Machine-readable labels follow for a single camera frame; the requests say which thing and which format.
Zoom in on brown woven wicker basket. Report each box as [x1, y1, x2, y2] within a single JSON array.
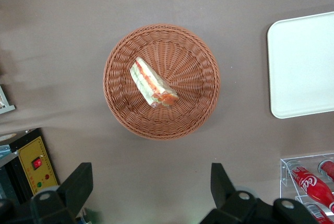
[[103, 23, 221, 140]]

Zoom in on beige plastic tray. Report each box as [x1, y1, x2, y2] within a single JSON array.
[[266, 11, 334, 120]]

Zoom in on red cola bottle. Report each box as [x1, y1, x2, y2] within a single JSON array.
[[305, 203, 330, 224], [317, 160, 334, 182], [291, 165, 334, 213]]

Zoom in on grey metal snack tray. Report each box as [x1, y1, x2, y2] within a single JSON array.
[[0, 85, 16, 115]]

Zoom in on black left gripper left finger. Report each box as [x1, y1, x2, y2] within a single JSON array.
[[30, 162, 94, 224]]

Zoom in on clear acrylic bottle rack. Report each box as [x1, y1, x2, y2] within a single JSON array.
[[279, 152, 334, 224]]

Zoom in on triangular sandwich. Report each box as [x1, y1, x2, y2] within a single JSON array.
[[129, 56, 180, 109]]

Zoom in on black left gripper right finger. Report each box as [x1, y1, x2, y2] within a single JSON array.
[[199, 163, 261, 224]]

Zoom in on black food warmer appliance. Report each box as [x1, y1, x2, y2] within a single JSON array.
[[0, 127, 59, 205]]

